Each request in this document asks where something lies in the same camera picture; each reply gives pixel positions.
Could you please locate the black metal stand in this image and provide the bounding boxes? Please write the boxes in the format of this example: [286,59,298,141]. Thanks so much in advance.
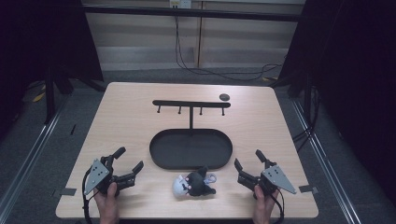
[42,65,58,126]

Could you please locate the yellow floor tape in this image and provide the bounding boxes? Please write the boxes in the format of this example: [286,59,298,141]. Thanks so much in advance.
[31,83,48,104]

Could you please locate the black hook rack with tray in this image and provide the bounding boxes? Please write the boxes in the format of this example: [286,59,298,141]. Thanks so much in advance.
[148,99,234,171]

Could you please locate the white wall socket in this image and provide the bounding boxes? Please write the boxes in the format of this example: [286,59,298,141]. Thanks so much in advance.
[168,0,192,9]

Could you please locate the black tape piece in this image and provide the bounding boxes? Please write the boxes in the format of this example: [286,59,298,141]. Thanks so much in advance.
[60,187,78,197]
[298,184,319,195]

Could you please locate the dark curtain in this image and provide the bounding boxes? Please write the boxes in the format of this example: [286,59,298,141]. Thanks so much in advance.
[0,0,105,141]
[276,0,396,208]

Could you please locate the hand-held gripper cable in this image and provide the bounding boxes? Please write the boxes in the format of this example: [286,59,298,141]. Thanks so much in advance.
[270,188,286,224]
[80,167,94,224]

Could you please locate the black and pale plush keychain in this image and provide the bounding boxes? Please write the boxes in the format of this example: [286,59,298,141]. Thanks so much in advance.
[172,165,219,198]

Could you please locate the black horizontal frame bar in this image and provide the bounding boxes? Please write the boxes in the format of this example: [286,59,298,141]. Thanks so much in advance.
[81,5,303,23]

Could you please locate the person's left hand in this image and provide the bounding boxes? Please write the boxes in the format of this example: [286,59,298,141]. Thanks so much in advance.
[92,182,121,224]

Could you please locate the metal floor rail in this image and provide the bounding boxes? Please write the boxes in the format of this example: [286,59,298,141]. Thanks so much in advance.
[290,98,362,224]
[0,98,69,217]

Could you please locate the black wall cable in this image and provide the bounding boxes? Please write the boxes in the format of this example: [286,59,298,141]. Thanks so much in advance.
[173,15,285,83]

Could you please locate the black floor cables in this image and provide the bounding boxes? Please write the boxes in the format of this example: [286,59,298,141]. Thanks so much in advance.
[291,85,322,154]

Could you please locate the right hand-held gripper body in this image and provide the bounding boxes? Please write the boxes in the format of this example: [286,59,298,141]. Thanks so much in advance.
[237,161,297,198]

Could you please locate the person's right hand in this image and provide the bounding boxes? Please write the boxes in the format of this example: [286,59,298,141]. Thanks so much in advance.
[251,184,280,224]

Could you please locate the right hand-held gripper cable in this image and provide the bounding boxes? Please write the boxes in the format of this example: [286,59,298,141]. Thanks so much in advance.
[270,188,286,224]

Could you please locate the left hand-held gripper cable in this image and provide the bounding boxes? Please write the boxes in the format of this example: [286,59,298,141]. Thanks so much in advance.
[80,167,94,224]

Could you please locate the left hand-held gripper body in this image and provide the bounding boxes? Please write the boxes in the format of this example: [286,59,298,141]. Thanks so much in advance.
[83,154,137,197]

